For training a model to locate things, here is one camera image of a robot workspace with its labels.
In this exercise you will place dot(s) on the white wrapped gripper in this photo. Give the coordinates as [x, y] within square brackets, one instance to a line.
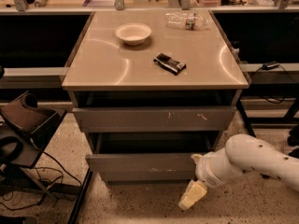
[203, 169]

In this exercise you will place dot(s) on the grey drawer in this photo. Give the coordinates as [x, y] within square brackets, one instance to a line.
[142, 167]
[154, 119]

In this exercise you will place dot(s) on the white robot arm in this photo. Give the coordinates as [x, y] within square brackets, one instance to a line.
[241, 155]

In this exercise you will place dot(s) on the grey top drawer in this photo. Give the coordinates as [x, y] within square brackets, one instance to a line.
[154, 119]

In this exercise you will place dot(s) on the grey drawer cabinet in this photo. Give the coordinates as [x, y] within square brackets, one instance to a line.
[106, 73]

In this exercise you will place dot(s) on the black table leg with caster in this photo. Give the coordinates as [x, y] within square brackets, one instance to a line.
[245, 118]

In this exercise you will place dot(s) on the black office chair base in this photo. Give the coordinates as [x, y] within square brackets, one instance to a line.
[293, 140]

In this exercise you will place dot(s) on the black snack wrapper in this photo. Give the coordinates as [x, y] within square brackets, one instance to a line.
[169, 64]

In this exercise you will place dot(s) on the black power adapter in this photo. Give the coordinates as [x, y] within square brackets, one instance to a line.
[270, 65]

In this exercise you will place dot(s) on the white paper bowl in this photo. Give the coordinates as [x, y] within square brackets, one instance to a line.
[133, 34]

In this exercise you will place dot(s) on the clear plastic water bottle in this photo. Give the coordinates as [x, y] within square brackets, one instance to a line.
[190, 21]

